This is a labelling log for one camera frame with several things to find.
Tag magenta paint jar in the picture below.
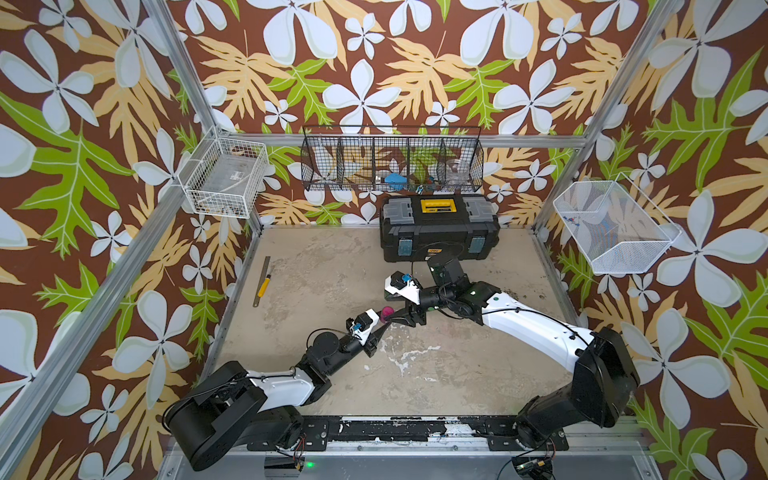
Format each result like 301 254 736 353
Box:
380 306 394 321

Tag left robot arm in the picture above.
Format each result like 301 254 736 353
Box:
162 310 394 471

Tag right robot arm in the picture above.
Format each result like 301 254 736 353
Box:
385 252 640 448

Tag black toolbox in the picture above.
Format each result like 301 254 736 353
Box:
379 194 500 263

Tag blue object in basket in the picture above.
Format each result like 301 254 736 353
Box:
384 173 408 192

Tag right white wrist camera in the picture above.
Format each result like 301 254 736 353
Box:
384 271 421 305

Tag yellow handled metal file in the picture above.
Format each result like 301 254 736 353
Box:
252 255 271 308

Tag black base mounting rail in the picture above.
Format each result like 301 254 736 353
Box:
245 415 571 452

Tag black wire basket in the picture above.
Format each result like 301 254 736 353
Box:
300 125 484 194

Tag white wire basket left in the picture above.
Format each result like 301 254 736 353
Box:
179 128 269 219

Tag white wire basket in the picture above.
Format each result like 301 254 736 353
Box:
179 128 269 219
553 174 682 275

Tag white wire basket right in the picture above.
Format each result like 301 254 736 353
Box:
553 174 682 275

